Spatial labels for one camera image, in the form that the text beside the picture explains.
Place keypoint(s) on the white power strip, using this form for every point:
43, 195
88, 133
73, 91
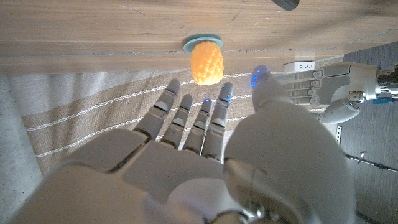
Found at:
298, 66

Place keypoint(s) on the teal round coaster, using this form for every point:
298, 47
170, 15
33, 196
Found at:
189, 45

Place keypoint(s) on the orange textured ball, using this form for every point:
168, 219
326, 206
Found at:
206, 63

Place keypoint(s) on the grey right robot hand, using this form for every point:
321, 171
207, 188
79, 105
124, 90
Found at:
186, 174

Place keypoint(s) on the beige striped curtain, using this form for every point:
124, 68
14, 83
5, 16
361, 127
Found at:
77, 102

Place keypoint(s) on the black hand grip exerciser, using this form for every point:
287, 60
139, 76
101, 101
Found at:
286, 3

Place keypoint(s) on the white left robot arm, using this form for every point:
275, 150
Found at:
388, 82

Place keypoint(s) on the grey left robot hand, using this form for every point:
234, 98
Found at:
342, 84

